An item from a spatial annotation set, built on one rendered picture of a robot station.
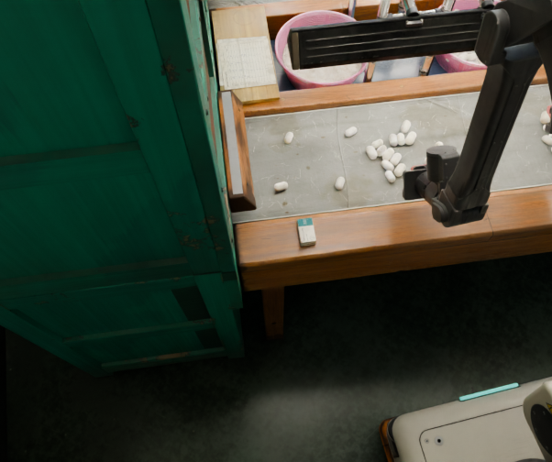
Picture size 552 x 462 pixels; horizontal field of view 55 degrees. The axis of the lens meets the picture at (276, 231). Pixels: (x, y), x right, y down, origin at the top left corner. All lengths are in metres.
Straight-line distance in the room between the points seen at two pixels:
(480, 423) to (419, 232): 0.66
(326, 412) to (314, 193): 0.86
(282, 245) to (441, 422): 0.74
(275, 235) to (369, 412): 0.88
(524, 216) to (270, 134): 0.64
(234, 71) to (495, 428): 1.22
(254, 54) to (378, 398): 1.18
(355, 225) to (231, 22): 0.69
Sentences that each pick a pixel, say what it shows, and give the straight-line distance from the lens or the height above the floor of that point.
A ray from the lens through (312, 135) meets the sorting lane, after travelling 1.37.
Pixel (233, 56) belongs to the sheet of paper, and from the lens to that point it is 1.49.
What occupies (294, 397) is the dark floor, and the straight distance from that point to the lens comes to 1.87.
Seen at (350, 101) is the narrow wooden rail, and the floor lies 0.76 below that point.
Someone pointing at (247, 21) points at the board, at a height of 0.78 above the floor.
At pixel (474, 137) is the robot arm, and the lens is 0.90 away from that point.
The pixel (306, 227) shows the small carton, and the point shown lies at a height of 0.78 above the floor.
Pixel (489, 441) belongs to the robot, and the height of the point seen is 0.28.
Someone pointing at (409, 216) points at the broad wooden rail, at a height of 0.76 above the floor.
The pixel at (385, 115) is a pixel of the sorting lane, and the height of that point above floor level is 0.74.
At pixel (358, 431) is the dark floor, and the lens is 1.88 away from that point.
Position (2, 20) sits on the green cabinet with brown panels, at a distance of 0.58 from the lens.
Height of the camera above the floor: 1.85
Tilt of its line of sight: 65 degrees down
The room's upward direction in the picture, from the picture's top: 1 degrees counter-clockwise
